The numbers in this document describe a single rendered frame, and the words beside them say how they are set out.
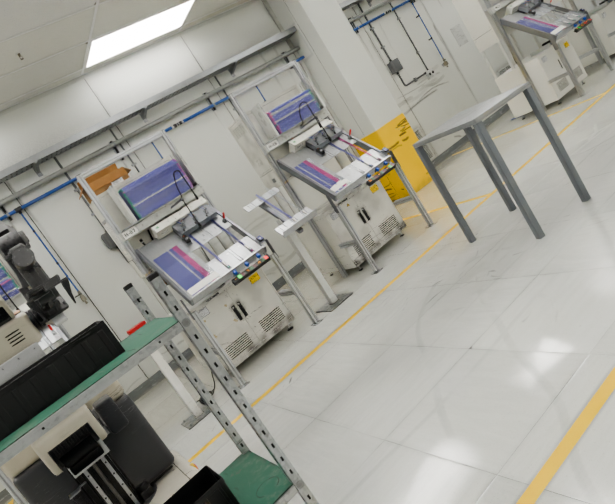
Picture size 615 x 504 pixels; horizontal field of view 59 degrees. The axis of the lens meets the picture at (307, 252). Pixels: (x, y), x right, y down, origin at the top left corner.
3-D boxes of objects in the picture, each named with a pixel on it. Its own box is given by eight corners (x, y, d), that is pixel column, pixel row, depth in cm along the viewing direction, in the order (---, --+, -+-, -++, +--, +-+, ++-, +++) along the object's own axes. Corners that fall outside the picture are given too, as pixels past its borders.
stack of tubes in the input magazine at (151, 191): (194, 186, 431) (175, 157, 427) (140, 219, 409) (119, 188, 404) (190, 189, 442) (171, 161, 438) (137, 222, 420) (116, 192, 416)
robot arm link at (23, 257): (21, 231, 165) (-6, 247, 161) (19, 221, 154) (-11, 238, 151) (46, 263, 166) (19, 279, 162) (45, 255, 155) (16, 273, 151)
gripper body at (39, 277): (61, 278, 162) (46, 258, 161) (29, 298, 157) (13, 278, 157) (61, 281, 168) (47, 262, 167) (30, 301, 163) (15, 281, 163)
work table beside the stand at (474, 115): (541, 239, 314) (474, 119, 301) (469, 243, 380) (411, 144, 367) (591, 197, 325) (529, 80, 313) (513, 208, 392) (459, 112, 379)
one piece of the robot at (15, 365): (9, 429, 199) (-28, 383, 196) (77, 381, 211) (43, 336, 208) (7, 437, 185) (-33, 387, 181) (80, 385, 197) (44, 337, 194)
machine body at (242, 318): (299, 324, 443) (257, 261, 433) (233, 379, 411) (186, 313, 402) (267, 325, 500) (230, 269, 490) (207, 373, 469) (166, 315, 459)
